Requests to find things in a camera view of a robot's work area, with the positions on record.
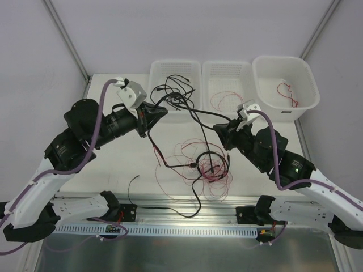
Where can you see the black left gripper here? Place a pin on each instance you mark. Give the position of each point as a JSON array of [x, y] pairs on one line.
[[142, 121]]

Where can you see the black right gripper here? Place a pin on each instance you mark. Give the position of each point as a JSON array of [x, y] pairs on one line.
[[231, 136]]

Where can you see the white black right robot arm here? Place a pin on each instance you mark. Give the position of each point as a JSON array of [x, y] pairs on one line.
[[338, 212]]

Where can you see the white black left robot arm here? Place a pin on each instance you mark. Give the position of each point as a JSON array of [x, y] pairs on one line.
[[37, 215]]

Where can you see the white perforated left basket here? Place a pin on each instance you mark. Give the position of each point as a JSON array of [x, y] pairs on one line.
[[181, 76]]

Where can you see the white perforated basket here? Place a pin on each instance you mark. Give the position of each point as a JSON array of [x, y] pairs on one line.
[[225, 85], [181, 76]]

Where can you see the white perforated middle basket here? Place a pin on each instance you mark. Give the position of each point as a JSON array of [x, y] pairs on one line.
[[225, 85]]

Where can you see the white deep right basket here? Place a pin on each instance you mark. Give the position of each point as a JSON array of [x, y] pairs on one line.
[[285, 87]]

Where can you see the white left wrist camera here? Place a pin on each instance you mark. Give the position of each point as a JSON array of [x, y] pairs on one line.
[[131, 93]]

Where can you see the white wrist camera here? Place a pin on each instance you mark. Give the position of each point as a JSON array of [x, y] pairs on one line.
[[244, 116], [131, 93]]

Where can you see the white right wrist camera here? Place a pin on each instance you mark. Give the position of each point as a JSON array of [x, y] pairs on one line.
[[244, 116]]

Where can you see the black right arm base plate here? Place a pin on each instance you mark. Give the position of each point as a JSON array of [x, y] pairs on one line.
[[246, 215]]

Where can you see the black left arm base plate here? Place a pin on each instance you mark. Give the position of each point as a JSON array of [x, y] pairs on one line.
[[124, 212]]

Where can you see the white slotted cable duct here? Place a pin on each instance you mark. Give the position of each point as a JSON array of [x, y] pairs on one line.
[[155, 230]]

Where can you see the left aluminium corner post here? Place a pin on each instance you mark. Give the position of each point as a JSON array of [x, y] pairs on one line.
[[57, 21]]

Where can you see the aluminium corner post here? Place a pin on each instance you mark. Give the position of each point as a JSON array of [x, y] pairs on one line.
[[57, 21], [319, 29]]

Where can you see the aluminium rail frame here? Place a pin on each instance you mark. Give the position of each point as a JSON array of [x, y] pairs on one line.
[[165, 195]]

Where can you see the right aluminium corner post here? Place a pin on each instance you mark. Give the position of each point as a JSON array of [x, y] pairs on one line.
[[319, 29]]

